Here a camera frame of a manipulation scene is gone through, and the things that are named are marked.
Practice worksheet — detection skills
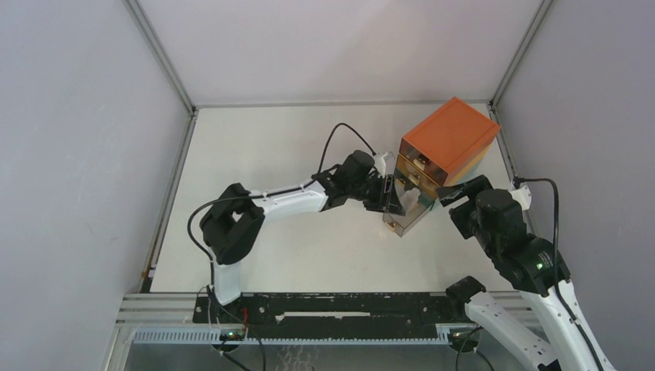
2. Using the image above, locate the orange clear drawer organizer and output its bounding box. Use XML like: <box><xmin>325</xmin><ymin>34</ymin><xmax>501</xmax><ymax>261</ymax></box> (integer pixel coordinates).
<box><xmin>383</xmin><ymin>97</ymin><xmax>501</xmax><ymax>237</ymax></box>

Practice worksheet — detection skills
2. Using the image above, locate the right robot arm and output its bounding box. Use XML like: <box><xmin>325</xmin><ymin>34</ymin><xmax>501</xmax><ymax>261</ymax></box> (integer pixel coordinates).
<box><xmin>437</xmin><ymin>175</ymin><xmax>614</xmax><ymax>370</ymax></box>

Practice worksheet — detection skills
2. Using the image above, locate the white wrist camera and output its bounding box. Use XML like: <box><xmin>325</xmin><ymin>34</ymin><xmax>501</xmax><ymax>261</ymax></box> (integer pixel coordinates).
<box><xmin>373</xmin><ymin>151</ymin><xmax>396</xmax><ymax>176</ymax></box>
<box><xmin>508</xmin><ymin>184</ymin><xmax>532</xmax><ymax>211</ymax></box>

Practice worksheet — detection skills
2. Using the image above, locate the clear small bottle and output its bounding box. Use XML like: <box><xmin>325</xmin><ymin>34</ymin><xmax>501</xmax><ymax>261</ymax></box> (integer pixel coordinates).
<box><xmin>399</xmin><ymin>188</ymin><xmax>422</xmax><ymax>210</ymax></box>

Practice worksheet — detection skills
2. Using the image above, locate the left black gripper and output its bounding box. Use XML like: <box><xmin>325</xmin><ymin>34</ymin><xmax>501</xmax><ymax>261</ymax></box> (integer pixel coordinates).
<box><xmin>348</xmin><ymin>173</ymin><xmax>404</xmax><ymax>216</ymax></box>

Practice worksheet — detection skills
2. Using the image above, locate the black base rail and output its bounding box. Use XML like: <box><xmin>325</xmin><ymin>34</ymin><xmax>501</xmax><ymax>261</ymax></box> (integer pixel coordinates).
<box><xmin>192</xmin><ymin>292</ymin><xmax>471</xmax><ymax>341</ymax></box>

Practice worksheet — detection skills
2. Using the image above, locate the left black cable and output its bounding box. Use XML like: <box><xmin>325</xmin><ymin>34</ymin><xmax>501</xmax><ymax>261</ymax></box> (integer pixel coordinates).
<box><xmin>186</xmin><ymin>122</ymin><xmax>378</xmax><ymax>371</ymax></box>

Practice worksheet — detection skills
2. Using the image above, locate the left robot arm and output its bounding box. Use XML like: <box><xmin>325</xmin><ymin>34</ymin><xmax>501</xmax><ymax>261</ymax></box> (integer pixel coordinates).
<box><xmin>198</xmin><ymin>150</ymin><xmax>406</xmax><ymax>322</ymax></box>

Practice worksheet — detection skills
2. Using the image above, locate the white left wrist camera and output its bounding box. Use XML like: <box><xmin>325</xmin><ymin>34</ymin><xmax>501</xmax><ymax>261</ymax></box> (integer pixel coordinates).
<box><xmin>373</xmin><ymin>151</ymin><xmax>396</xmax><ymax>176</ymax></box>

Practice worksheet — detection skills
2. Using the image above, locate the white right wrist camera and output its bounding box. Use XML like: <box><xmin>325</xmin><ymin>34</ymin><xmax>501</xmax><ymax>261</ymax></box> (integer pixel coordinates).
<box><xmin>508</xmin><ymin>184</ymin><xmax>532</xmax><ymax>211</ymax></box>

